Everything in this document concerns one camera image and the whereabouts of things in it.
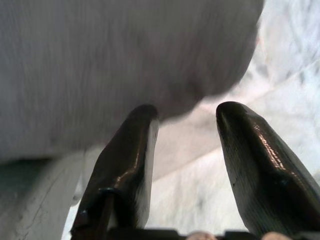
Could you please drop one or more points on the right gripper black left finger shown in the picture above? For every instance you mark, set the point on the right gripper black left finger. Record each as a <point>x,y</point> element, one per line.
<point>122,160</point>

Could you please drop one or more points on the grey fabric sofa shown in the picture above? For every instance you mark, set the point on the grey fabric sofa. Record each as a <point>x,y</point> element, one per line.
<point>100,62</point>

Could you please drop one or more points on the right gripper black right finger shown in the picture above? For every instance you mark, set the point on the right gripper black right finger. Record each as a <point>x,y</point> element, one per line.
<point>265,175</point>

